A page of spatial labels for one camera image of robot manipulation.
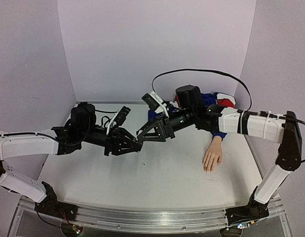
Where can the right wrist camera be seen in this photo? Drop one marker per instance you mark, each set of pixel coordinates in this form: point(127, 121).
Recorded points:
point(156, 103)

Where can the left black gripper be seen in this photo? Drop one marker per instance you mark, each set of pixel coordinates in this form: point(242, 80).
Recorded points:
point(112, 142)

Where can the mannequin hand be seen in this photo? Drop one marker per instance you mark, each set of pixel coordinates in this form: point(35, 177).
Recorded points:
point(213, 155)

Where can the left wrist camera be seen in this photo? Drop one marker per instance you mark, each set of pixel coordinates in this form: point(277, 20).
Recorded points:
point(118, 118)

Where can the blue red white jacket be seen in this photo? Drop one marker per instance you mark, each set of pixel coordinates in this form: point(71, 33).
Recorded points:
point(216, 98)

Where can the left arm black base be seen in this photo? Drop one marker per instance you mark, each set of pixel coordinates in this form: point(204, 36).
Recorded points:
point(52, 207)

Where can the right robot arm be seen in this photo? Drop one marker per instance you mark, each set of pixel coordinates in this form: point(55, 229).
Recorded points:
point(281, 129)

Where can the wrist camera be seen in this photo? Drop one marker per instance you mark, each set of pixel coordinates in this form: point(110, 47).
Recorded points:
point(118, 118)
point(156, 103)

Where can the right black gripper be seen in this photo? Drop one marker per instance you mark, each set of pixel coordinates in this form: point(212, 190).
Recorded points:
point(167, 127)

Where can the aluminium front rail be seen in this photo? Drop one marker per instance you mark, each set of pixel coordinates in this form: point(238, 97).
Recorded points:
point(162, 222)

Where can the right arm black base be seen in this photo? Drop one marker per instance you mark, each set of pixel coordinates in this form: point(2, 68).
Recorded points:
point(252, 211)

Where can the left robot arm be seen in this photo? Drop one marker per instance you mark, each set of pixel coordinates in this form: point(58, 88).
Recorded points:
point(63, 140)

